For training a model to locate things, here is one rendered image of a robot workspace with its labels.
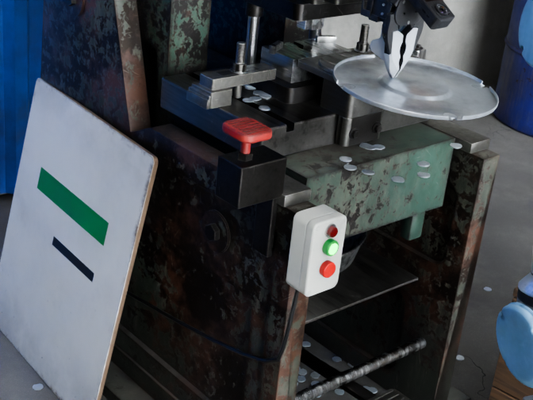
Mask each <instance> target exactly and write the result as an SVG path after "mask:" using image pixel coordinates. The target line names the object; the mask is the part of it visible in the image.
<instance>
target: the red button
mask: <svg viewBox="0 0 533 400"><path fill-rule="evenodd" d="M335 271H336V265H335V264H334V263H333V262H332V261H330V260H326V261H324V262H323V263H322V264H321V266H320V275H322V276H323V277H325V278H330V277H331V276H332V275H333V274H334V273H335Z"/></svg>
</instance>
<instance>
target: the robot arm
mask: <svg viewBox="0 0 533 400"><path fill-rule="evenodd" d="M364 5H365V0H362V8H361V15H363V16H365V17H368V18H369V20H371V21H375V22H381V21H382V22H383V24H382V32H381V36H380V38H378V39H375V40H372V41H371V42H370V49H371V51H372V52H373V53H374V54H375V55H377V56H378V57H380V58H381V59H382V60H384V61H385V66H386V70H387V71H388V74H389V77H391V78H396V77H397V76H398V75H399V73H400V72H401V70H402V69H403V67H404V66H405V65H406V63H407V62H408V59H409V58H410V56H411V54H412V52H413V50H415V48H416V45H417V43H418V40H419V39H420V35H421V33H422V31H423V27H424V22H425V23H426V24H427V25H428V27H429V28H430V29H441V28H446V27H447V26H448V25H449V24H450V23H451V22H452V21H453V19H454V14H453V13H452V12H451V10H450V9H449V7H448V6H447V5H446V3H445V2H444V1H443V0H367V5H366V10H365V9H364ZM519 45H520V48H521V49H523V51H522V56H523V58H524V59H525V61H526V62H527V63H528V64H529V65H530V66H532V67H533V0H527V3H526V5H525V7H524V8H523V12H522V15H521V18H520V26H519ZM496 331H497V343H498V346H499V349H500V354H501V355H502V358H503V359H504V362H505V363H506V366H507V367H508V369H509V371H510V372H511V373H512V374H513V375H514V376H515V378H516V379H518V380H519V381H520V382H521V383H522V384H523V385H525V386H527V387H530V388H533V252H532V261H531V272H530V273H529V274H528V275H526V276H525V277H523V278H522V279H521V280H520V281H519V284H518V292H517V301H516V302H511V303H509V304H508V305H507V306H505V307H504V308H503V309H502V311H500V312H499V314H498V317H497V327H496Z"/></svg>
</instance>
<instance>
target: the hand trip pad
mask: <svg viewBox="0 0 533 400"><path fill-rule="evenodd" d="M222 130H223V132H224V133H226V134H227V135H229V136H230V137H233V138H235V139H236V140H238V141H240V142H241V145H240V152H241V153H243V154H249V153H250V151H251V144H254V143H257V142H261V141H265V140H269V139H270V138H271V137H272V129H271V128H269V127H268V126H266V125H264V124H262V123H260V122H258V121H256V120H254V119H252V118H249V117H241V118H237V119H233V120H229V121H225V122H224V123H223V125H222Z"/></svg>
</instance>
